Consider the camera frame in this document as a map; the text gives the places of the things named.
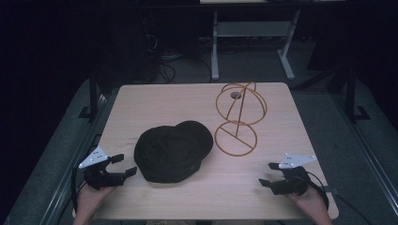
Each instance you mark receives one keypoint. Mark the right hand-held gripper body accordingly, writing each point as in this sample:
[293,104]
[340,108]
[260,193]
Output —
[292,181]

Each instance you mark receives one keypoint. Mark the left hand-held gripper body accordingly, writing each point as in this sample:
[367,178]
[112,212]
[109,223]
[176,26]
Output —
[99,178]

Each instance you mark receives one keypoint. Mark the person's left hand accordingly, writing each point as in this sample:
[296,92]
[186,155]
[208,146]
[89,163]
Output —
[89,201]

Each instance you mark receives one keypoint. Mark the person's right hand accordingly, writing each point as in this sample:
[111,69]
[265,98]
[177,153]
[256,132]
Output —
[309,206]

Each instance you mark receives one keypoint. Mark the black cap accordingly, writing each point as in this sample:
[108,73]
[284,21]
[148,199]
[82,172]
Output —
[170,153]

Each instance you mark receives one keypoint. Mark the black metal stand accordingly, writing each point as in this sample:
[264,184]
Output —
[352,97]
[93,93]

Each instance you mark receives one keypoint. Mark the dark round table grommet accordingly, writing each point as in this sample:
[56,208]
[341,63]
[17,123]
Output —
[235,95]

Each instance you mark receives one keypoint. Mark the aluminium floor rail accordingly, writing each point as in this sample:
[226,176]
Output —
[67,175]
[369,156]

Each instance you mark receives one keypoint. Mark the white metal desk frame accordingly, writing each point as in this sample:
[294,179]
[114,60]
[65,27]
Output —
[250,29]

